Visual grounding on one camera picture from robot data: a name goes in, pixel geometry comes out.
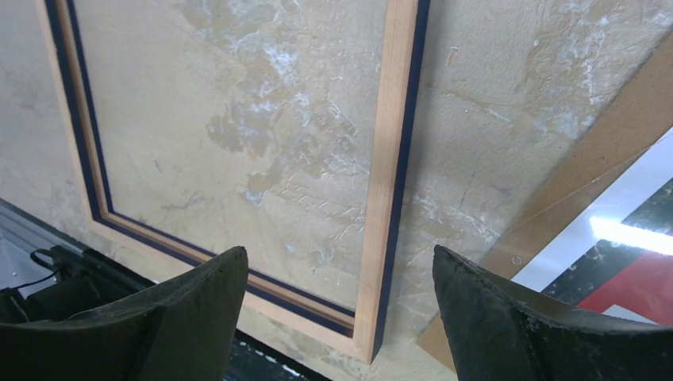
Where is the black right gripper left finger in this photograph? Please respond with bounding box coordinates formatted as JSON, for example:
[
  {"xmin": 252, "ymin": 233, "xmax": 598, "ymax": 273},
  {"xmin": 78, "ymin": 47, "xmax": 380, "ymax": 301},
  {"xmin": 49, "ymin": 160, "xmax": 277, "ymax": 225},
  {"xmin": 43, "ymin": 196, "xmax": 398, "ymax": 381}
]
[{"xmin": 1, "ymin": 246, "xmax": 248, "ymax": 380}]

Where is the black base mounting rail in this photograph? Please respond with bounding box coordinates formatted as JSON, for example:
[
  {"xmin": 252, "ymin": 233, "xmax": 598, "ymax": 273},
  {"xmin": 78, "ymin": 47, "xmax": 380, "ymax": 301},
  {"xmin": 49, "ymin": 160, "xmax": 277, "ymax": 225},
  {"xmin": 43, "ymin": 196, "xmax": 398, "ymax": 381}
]
[{"xmin": 1, "ymin": 201, "xmax": 325, "ymax": 380}]

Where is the blue wooden picture frame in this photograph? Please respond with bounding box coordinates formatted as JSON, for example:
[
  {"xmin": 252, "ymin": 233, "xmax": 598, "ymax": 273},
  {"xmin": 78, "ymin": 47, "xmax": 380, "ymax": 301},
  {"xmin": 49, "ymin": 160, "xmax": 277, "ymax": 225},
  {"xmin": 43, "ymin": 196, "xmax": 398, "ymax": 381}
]
[{"xmin": 37, "ymin": 1, "xmax": 429, "ymax": 364}]

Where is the clear acrylic sheet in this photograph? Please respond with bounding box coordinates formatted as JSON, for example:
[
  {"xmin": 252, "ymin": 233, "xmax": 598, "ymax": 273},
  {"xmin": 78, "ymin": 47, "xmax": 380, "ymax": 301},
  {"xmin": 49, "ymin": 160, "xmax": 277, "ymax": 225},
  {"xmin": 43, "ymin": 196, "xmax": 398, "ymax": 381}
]
[{"xmin": 390, "ymin": 1, "xmax": 672, "ymax": 318}]

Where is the brown cardboard backing board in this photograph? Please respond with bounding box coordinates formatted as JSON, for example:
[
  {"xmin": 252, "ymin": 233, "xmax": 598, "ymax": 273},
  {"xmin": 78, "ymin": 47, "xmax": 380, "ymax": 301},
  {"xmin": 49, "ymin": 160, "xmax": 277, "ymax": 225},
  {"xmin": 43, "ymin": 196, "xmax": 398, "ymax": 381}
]
[{"xmin": 418, "ymin": 35, "xmax": 672, "ymax": 376}]

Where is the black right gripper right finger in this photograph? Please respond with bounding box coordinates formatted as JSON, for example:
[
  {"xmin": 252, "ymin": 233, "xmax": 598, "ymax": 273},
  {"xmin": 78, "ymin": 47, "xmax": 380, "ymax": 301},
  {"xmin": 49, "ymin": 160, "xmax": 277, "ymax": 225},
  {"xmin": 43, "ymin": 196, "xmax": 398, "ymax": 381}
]
[{"xmin": 433, "ymin": 245, "xmax": 672, "ymax": 380}]

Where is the colour photo print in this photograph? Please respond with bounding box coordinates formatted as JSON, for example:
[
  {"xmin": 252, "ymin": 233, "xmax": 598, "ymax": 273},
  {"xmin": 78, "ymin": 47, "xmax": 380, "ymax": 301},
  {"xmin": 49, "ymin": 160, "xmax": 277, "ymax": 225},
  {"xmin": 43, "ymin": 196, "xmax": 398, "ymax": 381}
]
[{"xmin": 512, "ymin": 134, "xmax": 672, "ymax": 325}]

